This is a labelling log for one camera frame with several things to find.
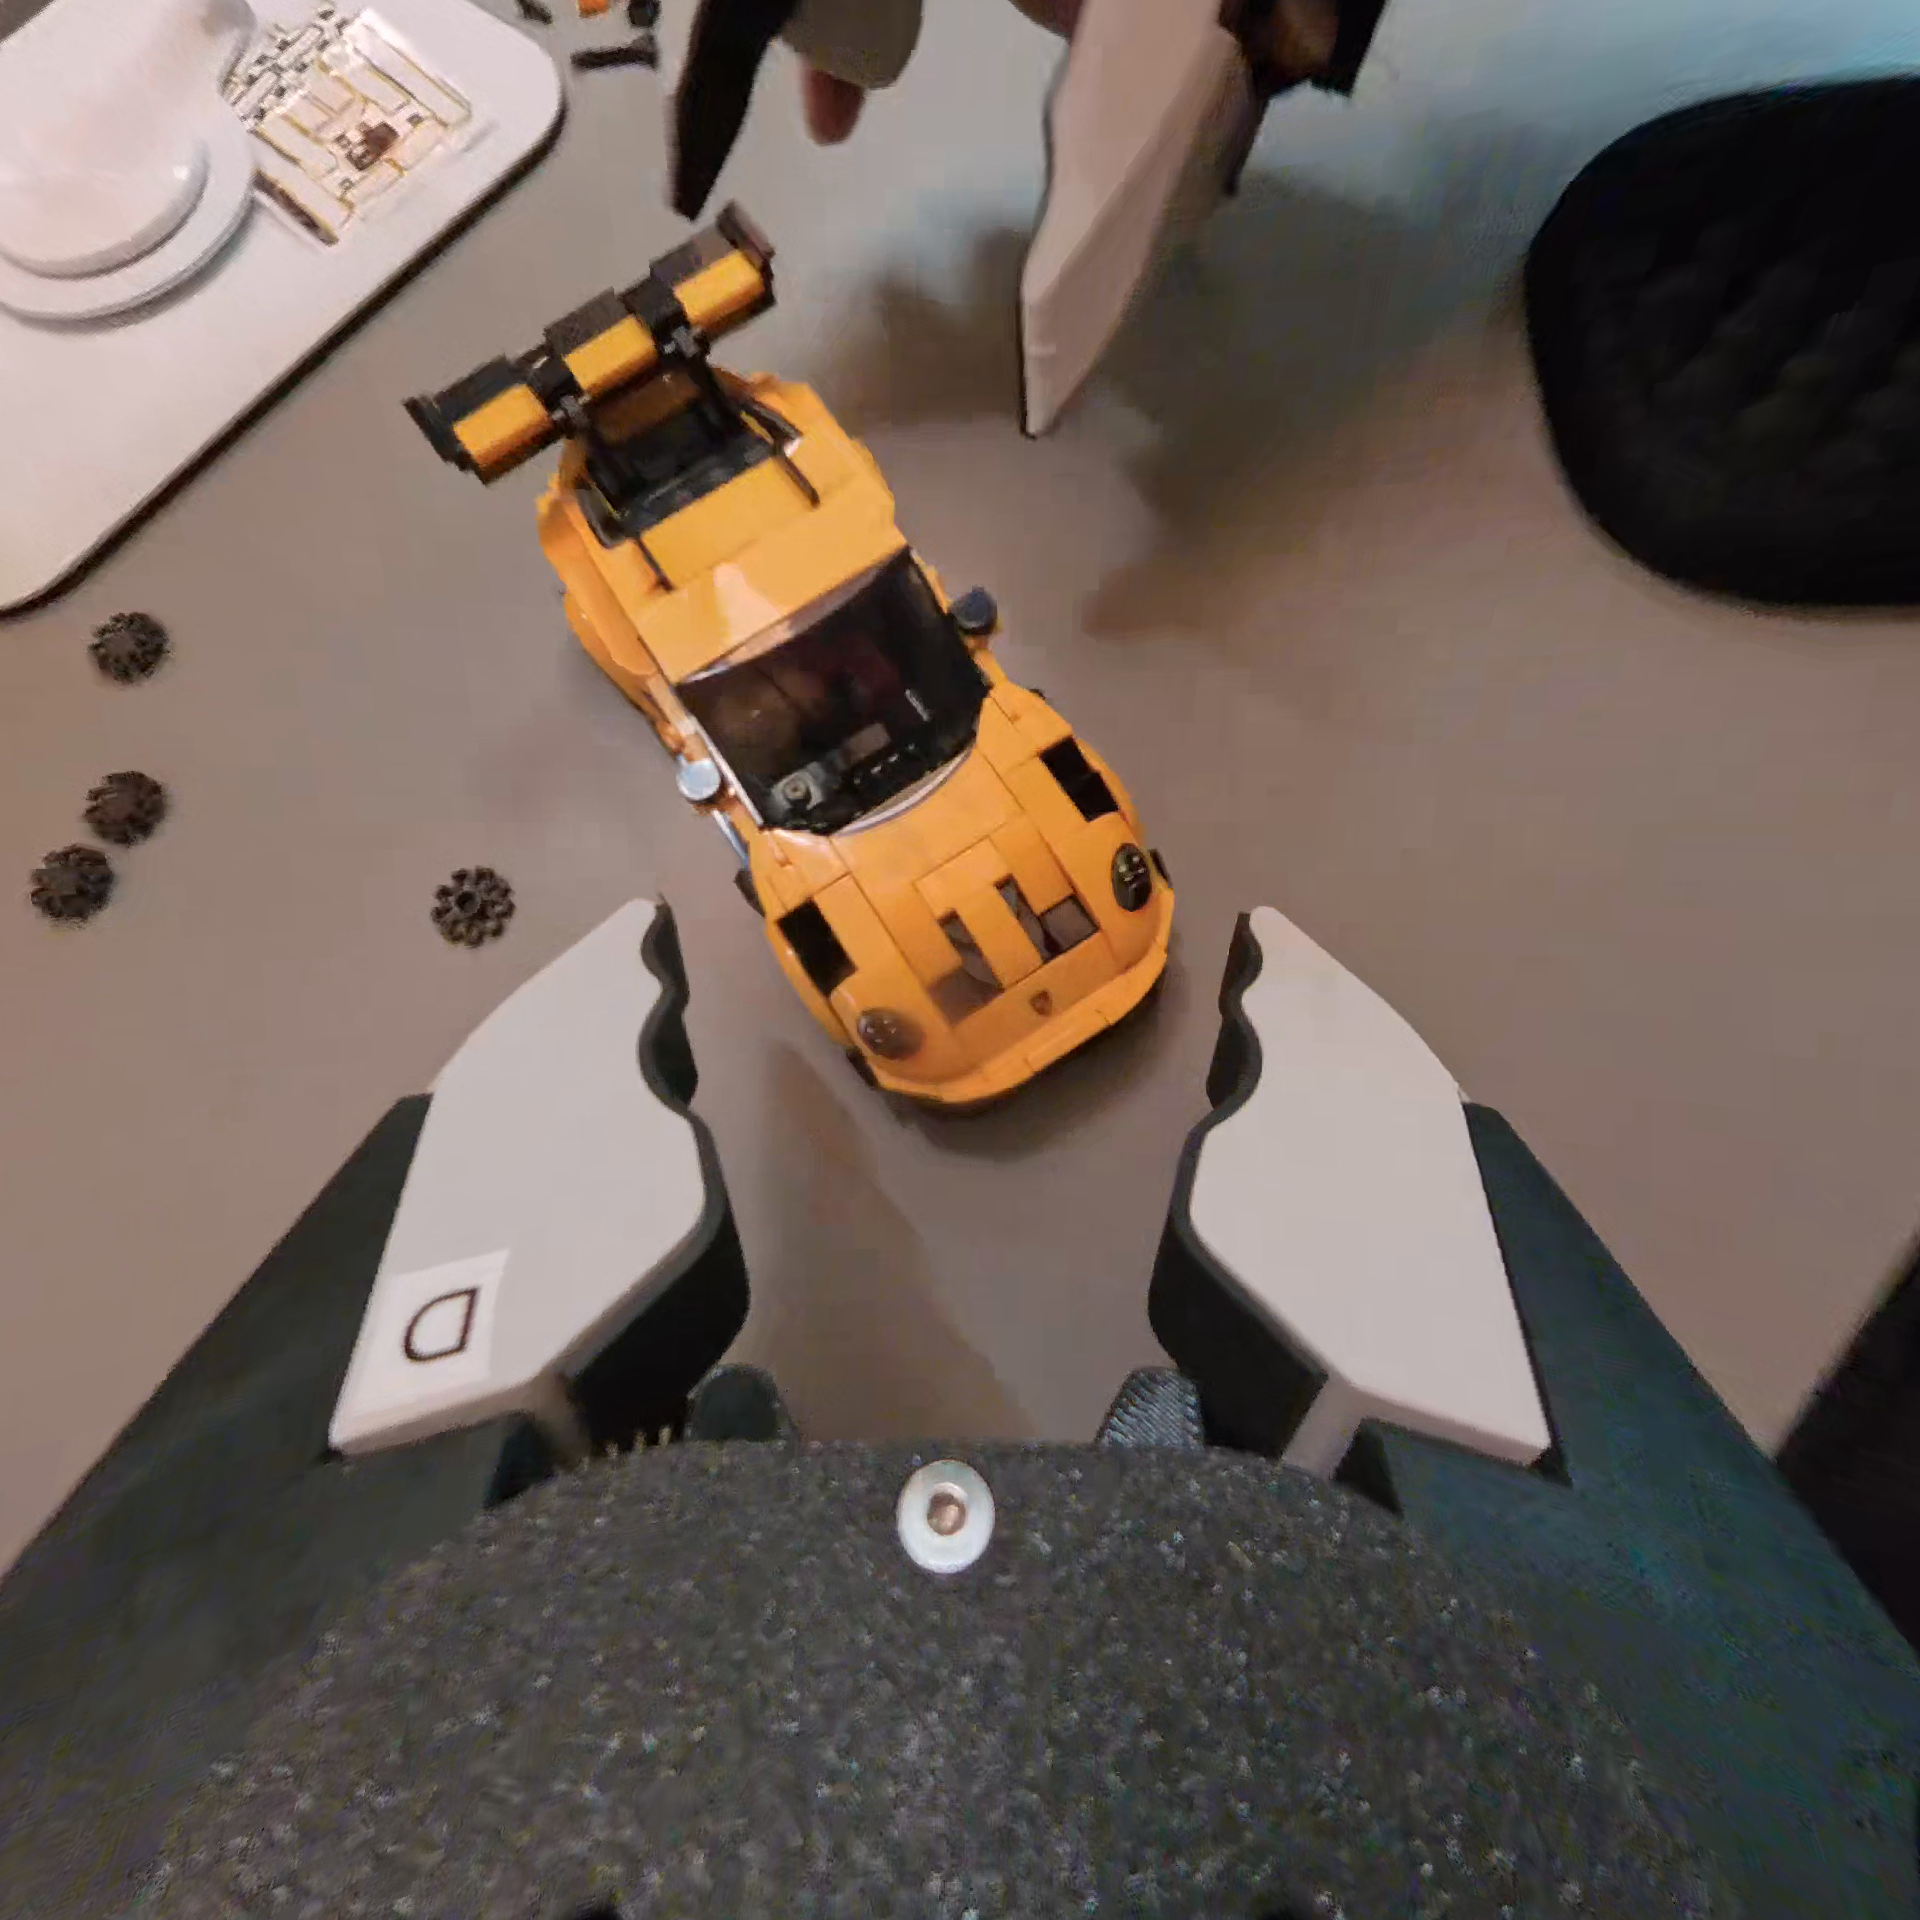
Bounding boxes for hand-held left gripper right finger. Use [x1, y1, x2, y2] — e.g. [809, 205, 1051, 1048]
[1147, 902, 1556, 1478]

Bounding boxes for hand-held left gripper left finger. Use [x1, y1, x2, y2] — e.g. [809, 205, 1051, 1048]
[324, 896, 753, 1461]

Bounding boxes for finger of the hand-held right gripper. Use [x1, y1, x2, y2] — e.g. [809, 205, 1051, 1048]
[667, 0, 798, 221]
[1017, 0, 1256, 440]

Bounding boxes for yellow and black lego car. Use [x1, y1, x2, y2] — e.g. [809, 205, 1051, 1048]
[405, 201, 1177, 1112]

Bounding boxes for pile of small lego pieces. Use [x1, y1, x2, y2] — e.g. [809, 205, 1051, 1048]
[510, 0, 673, 78]

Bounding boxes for lego sticker sheet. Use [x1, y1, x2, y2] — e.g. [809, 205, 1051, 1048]
[225, 0, 475, 252]

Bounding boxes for white monitor stand base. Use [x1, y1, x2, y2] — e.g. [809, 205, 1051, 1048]
[0, 0, 570, 614]

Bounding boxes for black textured armrest pad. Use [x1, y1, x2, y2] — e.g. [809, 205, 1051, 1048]
[1524, 78, 1920, 611]

